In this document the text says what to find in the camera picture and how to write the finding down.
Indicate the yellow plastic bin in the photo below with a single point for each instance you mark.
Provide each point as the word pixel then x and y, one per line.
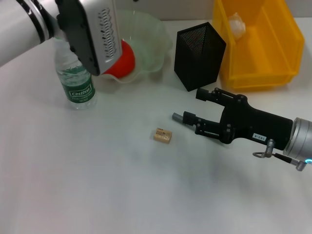
pixel 265 53

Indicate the grey left wrist camera housing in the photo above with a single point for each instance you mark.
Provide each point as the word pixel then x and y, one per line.
pixel 97 34

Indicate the orange fruit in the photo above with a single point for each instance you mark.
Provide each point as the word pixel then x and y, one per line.
pixel 126 63

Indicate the black mesh pen holder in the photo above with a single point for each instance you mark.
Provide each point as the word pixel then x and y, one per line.
pixel 197 65

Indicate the clear water bottle green label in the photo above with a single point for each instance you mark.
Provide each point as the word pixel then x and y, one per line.
pixel 78 92

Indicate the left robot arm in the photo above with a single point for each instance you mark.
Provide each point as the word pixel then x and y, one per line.
pixel 19 29

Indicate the grey marker pen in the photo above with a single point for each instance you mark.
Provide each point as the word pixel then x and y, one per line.
pixel 176 116

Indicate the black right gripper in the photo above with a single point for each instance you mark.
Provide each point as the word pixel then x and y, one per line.
pixel 256 124

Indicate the beige eraser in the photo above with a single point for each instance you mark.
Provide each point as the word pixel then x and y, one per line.
pixel 162 136

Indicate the translucent green fruit bowl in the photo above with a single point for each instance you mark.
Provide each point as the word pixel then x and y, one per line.
pixel 151 36

